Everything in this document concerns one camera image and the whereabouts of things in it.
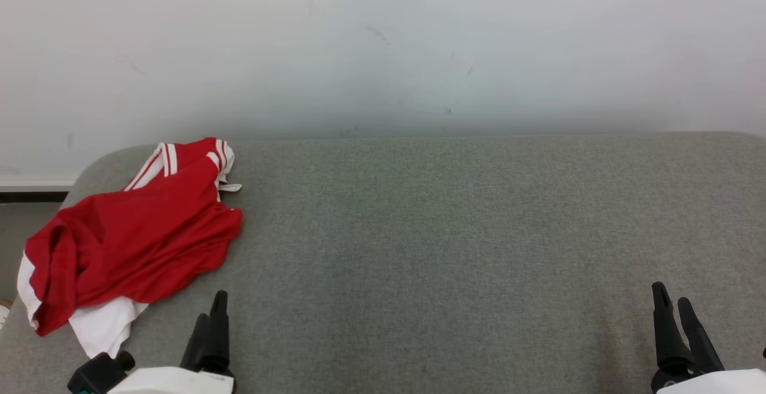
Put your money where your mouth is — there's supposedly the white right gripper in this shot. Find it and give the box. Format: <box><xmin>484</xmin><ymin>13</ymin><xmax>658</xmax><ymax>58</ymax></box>
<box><xmin>651</xmin><ymin>281</ymin><xmax>766</xmax><ymax>394</ymax></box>

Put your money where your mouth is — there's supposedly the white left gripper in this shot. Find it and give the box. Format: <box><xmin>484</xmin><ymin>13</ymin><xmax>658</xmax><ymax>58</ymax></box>
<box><xmin>108</xmin><ymin>290</ymin><xmax>236</xmax><ymax>394</ymax></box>

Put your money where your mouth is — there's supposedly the red Bulls basketball jersey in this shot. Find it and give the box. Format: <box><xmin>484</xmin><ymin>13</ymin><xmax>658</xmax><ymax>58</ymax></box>
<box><xmin>72</xmin><ymin>137</ymin><xmax>244</xmax><ymax>306</ymax></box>

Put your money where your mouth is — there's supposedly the white skirting board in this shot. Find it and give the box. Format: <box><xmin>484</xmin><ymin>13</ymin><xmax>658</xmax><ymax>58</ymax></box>
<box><xmin>0</xmin><ymin>180</ymin><xmax>76</xmax><ymax>204</ymax></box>

